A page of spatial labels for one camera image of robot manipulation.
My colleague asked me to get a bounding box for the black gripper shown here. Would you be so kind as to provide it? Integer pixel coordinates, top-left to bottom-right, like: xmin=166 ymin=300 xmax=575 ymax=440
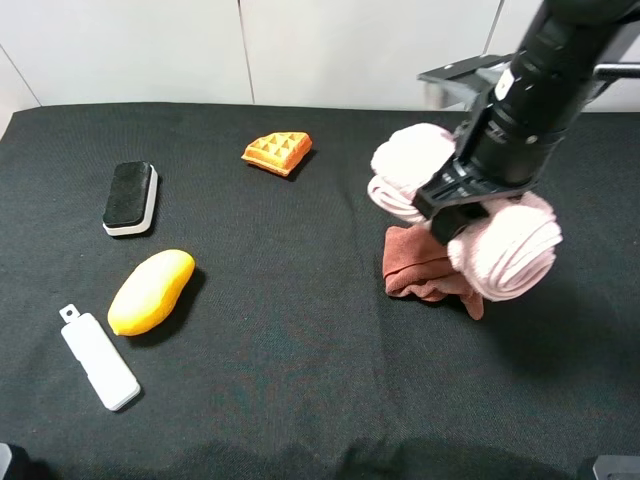
xmin=412 ymin=153 xmax=538 ymax=245

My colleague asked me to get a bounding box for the pink towel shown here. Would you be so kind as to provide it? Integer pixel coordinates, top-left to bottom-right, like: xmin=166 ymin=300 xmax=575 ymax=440
xmin=367 ymin=123 xmax=562 ymax=302

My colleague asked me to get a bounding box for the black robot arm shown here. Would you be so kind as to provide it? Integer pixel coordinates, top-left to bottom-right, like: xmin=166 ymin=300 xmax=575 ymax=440
xmin=412 ymin=1 xmax=639 ymax=245

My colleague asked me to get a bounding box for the grey object bottom right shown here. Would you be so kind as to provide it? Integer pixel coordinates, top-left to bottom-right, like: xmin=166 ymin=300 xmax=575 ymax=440
xmin=592 ymin=455 xmax=640 ymax=480

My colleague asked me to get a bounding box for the grey object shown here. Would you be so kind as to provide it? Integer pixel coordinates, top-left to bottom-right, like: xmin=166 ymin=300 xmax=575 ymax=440
xmin=0 ymin=443 xmax=13 ymax=480
xmin=592 ymin=455 xmax=640 ymax=480

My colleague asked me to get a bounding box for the grey object bottom left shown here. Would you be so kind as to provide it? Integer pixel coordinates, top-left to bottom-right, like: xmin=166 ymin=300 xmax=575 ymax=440
xmin=0 ymin=443 xmax=13 ymax=480

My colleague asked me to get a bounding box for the reddish brown cloth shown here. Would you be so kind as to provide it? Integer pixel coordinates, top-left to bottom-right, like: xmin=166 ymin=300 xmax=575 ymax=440
xmin=382 ymin=225 xmax=484 ymax=320

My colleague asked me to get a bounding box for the orange waffle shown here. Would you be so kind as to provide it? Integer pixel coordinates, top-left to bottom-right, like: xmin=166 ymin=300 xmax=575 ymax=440
xmin=241 ymin=132 xmax=312 ymax=177

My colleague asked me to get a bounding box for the yellow mango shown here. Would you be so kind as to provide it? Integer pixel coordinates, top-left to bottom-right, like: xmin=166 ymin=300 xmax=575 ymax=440
xmin=107 ymin=249 xmax=196 ymax=337

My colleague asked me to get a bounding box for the black and white eraser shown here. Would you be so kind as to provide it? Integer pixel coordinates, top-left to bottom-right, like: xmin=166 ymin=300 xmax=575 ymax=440
xmin=102 ymin=161 xmax=159 ymax=237

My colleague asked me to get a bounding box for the white plastic case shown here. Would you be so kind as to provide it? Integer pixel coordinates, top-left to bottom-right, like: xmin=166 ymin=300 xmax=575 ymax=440
xmin=59 ymin=304 xmax=141 ymax=412

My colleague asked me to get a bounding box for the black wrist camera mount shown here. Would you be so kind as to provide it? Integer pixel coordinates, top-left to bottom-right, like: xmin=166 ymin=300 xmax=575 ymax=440
xmin=417 ymin=54 xmax=639 ymax=110

